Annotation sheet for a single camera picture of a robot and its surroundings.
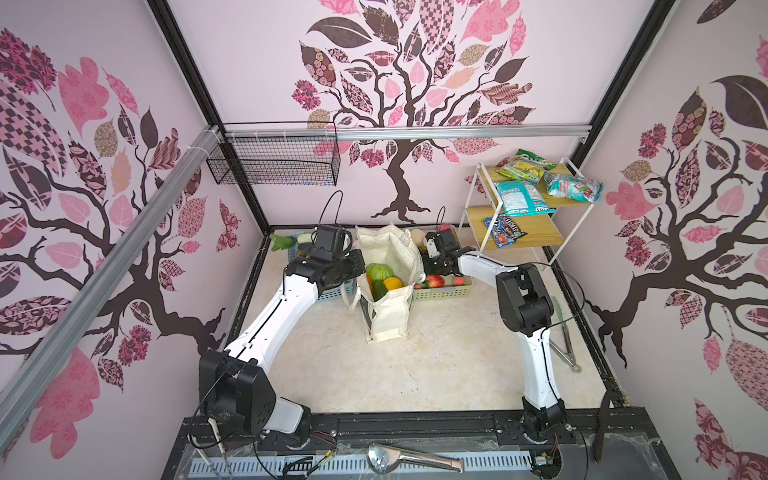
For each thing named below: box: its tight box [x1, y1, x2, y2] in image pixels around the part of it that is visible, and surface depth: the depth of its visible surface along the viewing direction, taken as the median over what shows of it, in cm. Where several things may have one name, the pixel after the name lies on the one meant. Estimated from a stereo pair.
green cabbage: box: [366, 263, 394, 281], surface depth 97 cm
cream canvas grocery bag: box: [348, 223, 426, 343], surface depth 89 cm
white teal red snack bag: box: [544, 172, 604, 203], surface depth 79 cm
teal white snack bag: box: [494, 180, 556, 216], surface depth 79 cm
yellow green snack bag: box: [496, 148, 556, 184], surface depth 89 cm
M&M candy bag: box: [484, 214, 528, 249], surface depth 97 cm
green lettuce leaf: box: [270, 234, 298, 252], surface depth 104 cm
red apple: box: [426, 275, 445, 288], surface depth 101 cm
